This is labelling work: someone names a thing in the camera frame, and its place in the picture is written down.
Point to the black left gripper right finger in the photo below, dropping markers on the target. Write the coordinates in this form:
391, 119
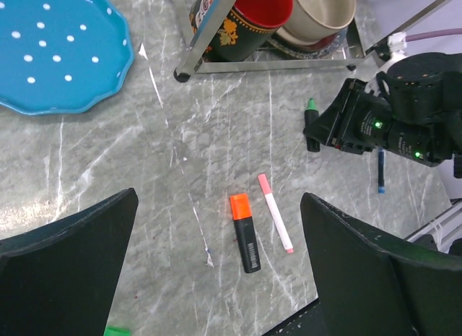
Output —
370, 282

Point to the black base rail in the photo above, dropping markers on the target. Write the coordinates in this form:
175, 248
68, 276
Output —
308, 321

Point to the aluminium frame rail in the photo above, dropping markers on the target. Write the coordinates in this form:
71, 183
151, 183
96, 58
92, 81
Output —
440, 233

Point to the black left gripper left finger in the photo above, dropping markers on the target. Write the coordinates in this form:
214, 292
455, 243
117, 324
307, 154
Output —
60, 278

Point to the blue polka dot plate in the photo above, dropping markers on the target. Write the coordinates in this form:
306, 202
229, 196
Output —
62, 56

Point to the stainless steel dish rack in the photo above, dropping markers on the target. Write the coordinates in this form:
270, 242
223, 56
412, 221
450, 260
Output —
192, 61

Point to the dark floral red mug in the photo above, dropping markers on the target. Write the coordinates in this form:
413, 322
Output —
247, 26

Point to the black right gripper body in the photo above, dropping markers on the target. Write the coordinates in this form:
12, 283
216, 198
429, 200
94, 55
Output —
357, 121

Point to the black orange-tipped highlighter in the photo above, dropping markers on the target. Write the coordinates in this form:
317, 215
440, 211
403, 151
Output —
247, 244

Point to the dark red plate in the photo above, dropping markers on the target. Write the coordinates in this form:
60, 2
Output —
283, 35

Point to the black green-tipped highlighter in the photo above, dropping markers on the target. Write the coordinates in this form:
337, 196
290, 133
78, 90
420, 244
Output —
311, 114

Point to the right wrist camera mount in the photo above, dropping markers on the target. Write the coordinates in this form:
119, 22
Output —
393, 48

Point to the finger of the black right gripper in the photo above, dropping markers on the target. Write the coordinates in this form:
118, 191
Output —
325, 128

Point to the green highlighter cap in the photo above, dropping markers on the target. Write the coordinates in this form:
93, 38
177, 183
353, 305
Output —
116, 331

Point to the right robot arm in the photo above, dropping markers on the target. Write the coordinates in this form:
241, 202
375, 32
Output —
415, 112

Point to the beige bowl on lower shelf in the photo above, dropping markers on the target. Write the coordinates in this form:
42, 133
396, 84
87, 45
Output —
313, 20

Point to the blue pen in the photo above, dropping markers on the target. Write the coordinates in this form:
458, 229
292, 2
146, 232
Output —
381, 167

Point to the patterned glass plate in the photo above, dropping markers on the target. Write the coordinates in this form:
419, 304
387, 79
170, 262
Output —
337, 50

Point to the orange highlighter cap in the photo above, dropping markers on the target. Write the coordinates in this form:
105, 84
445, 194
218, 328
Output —
240, 207

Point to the white pink-tipped marker pen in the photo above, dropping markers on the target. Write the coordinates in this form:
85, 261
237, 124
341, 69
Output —
275, 213

